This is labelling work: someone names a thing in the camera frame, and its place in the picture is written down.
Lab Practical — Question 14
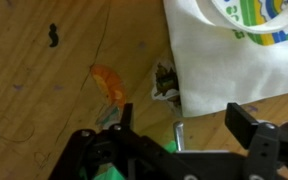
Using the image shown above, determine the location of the brown character sticker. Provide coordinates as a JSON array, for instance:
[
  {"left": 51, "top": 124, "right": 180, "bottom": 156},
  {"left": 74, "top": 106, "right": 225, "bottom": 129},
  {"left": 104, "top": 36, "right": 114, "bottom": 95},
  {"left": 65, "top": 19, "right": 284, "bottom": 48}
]
[{"left": 150, "top": 59, "right": 182, "bottom": 108}]

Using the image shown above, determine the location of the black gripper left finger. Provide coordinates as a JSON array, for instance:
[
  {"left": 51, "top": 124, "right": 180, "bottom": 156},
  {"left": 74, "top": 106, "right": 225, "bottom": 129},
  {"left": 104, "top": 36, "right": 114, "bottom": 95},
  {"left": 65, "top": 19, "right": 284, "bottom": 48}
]
[{"left": 48, "top": 102, "right": 198, "bottom": 180}]

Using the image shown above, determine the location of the orange sticker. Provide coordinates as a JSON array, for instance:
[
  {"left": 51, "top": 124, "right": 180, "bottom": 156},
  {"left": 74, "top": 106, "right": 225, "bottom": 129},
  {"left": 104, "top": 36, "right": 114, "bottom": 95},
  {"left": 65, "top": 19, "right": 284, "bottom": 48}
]
[{"left": 89, "top": 63, "right": 127, "bottom": 108}]

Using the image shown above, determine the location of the black moustache sticker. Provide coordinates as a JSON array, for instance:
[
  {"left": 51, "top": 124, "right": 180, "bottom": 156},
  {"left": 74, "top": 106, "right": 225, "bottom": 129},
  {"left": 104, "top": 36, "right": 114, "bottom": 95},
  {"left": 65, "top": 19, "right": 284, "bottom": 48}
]
[{"left": 48, "top": 22, "right": 60, "bottom": 48}]

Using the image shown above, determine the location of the silver spoon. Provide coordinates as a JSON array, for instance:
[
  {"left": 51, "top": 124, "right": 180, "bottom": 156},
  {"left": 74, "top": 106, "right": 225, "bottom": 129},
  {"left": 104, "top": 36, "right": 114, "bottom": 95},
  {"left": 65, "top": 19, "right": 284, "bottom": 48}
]
[{"left": 172, "top": 120, "right": 186, "bottom": 153}]

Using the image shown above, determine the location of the green container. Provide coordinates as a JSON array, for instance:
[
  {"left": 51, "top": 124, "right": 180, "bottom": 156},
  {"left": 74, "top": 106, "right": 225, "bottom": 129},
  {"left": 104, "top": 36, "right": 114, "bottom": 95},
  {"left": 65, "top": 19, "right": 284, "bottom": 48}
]
[{"left": 78, "top": 139, "right": 179, "bottom": 180}]

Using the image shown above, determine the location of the white printed tote bag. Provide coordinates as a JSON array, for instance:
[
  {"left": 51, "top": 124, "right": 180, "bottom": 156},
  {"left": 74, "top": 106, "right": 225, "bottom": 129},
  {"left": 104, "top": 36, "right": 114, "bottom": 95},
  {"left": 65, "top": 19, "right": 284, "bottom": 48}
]
[{"left": 162, "top": 0, "right": 288, "bottom": 118}]

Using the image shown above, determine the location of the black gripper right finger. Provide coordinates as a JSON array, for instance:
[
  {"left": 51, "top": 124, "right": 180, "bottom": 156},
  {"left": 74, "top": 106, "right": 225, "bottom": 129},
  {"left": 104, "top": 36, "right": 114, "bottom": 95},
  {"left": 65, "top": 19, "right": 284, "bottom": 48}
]
[{"left": 224, "top": 102, "right": 288, "bottom": 180}]

